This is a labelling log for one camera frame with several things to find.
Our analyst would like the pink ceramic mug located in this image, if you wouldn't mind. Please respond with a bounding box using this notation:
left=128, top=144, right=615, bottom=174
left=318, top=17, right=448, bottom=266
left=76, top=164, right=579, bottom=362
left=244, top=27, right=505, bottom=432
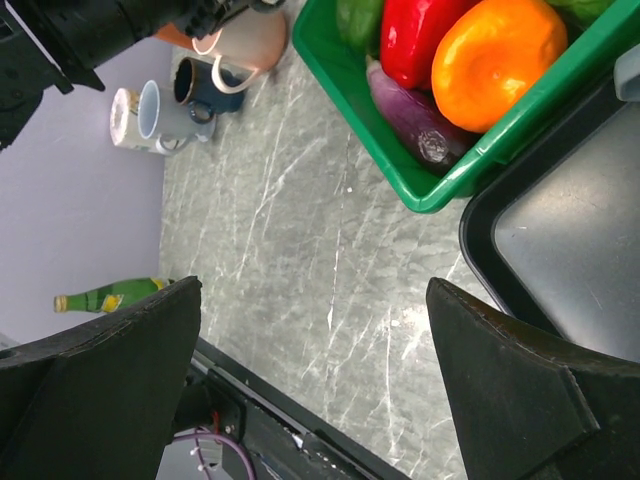
left=192, top=9, right=287, bottom=94

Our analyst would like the toy purple eggplant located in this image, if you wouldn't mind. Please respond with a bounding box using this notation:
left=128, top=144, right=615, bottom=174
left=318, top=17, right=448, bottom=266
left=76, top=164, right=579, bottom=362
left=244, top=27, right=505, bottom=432
left=366, top=56, right=479, bottom=177

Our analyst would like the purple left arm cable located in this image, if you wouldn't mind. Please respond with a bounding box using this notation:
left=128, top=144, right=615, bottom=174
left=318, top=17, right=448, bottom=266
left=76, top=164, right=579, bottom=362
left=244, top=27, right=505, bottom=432
left=169, top=430, right=256, bottom=480

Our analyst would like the green plastic crate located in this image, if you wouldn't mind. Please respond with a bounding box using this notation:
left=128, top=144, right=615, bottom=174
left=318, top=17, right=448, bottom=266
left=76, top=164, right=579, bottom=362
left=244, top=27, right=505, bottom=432
left=292, top=0, right=639, bottom=214

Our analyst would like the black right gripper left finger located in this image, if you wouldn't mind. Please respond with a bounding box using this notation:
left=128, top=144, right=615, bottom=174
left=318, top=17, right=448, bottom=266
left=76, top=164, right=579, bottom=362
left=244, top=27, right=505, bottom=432
left=1, top=277, right=201, bottom=479

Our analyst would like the white ceramic mug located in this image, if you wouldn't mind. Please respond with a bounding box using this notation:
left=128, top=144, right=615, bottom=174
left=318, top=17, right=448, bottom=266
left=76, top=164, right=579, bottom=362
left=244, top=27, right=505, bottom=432
left=137, top=80, right=216, bottom=156

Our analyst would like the orange spray bottle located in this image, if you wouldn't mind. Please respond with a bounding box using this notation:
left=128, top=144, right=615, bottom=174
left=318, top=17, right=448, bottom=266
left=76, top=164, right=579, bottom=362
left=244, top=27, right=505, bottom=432
left=153, top=23, right=193, bottom=50

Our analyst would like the toy orange fruit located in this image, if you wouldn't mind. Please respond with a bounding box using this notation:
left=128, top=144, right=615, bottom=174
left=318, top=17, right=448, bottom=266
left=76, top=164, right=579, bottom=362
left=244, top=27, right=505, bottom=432
left=431, top=1, right=568, bottom=133

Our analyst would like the toy green bell pepper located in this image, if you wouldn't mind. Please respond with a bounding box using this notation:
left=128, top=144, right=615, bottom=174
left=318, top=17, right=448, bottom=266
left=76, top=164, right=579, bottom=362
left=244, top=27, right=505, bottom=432
left=336, top=0, right=384, bottom=58

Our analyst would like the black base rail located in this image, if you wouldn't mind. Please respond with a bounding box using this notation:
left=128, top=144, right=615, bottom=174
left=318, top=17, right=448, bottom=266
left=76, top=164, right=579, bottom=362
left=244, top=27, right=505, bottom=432
left=171, top=339, right=405, bottom=479

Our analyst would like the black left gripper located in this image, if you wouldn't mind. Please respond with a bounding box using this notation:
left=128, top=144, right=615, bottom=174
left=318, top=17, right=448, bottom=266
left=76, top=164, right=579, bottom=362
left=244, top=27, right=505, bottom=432
left=1, top=0, right=281, bottom=149

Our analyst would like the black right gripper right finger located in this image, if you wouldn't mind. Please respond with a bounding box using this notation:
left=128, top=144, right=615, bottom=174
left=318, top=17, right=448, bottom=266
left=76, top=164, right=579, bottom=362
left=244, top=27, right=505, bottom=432
left=426, top=278, right=639, bottom=479

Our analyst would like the black plastic tray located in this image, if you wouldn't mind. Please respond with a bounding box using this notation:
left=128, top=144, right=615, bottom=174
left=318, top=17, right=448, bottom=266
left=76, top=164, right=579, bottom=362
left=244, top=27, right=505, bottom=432
left=460, top=80, right=639, bottom=362

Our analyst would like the white toilet paper roll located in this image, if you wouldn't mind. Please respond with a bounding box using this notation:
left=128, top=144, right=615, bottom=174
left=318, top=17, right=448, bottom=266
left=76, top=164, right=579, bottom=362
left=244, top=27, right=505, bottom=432
left=109, top=88, right=159, bottom=154

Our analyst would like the grey blue mug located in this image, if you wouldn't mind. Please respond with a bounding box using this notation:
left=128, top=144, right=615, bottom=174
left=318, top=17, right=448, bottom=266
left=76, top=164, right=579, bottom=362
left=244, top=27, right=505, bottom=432
left=613, top=44, right=640, bottom=102

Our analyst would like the toy red bell pepper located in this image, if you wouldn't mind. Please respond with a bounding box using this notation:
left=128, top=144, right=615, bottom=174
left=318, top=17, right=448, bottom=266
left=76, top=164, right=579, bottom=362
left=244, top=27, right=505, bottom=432
left=380, top=0, right=477, bottom=90

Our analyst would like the green glass bottle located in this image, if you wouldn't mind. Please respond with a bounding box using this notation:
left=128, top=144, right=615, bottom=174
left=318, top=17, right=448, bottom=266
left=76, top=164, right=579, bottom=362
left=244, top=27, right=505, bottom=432
left=53, top=277, right=174, bottom=313

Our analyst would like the dark blue glazed mug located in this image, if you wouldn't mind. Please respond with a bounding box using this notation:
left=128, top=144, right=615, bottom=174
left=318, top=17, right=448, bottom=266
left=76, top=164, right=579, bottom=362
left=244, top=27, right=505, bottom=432
left=173, top=57, right=245, bottom=124

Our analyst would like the toy lettuce head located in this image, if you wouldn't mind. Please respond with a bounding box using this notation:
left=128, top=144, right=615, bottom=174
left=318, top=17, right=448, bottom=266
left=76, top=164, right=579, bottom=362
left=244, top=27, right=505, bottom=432
left=547, top=0, right=614, bottom=28

